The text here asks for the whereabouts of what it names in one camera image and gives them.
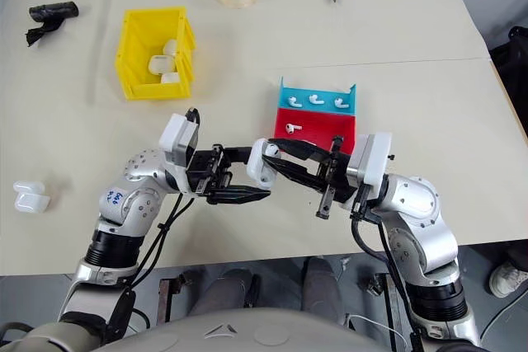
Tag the dark metal stand post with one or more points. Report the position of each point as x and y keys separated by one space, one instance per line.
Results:
x=169 y=298
x=392 y=306

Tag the grey robot torso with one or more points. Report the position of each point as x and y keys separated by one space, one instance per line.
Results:
x=185 y=331

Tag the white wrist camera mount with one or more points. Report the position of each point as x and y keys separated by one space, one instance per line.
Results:
x=173 y=137
x=373 y=158

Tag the white earbud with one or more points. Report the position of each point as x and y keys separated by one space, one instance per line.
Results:
x=271 y=148
x=291 y=128
x=315 y=99
x=340 y=102
x=293 y=101

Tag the red plastic tray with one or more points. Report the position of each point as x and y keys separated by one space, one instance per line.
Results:
x=326 y=131

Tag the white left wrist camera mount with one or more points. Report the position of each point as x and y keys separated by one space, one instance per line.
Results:
x=173 y=137

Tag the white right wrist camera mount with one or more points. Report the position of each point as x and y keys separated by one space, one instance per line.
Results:
x=373 y=158

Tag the yellow plastic bin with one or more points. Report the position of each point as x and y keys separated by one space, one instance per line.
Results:
x=132 y=63

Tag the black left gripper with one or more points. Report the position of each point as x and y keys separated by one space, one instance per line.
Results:
x=206 y=170

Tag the teal plastic tray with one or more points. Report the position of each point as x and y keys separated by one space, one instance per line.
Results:
x=326 y=92

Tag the white earbud case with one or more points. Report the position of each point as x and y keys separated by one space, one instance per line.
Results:
x=255 y=166
x=161 y=64
x=170 y=78
x=31 y=199
x=170 y=48

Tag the white sneaker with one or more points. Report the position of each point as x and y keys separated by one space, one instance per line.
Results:
x=507 y=280

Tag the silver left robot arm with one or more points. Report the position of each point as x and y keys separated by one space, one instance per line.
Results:
x=140 y=170

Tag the black plastic bag roll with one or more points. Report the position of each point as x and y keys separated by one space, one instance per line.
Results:
x=53 y=12

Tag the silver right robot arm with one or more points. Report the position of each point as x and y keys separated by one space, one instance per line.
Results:
x=416 y=203

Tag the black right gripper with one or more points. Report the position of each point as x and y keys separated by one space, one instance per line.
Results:
x=336 y=179

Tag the grey rounded leg shape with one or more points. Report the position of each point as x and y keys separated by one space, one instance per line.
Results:
x=222 y=290
x=321 y=286

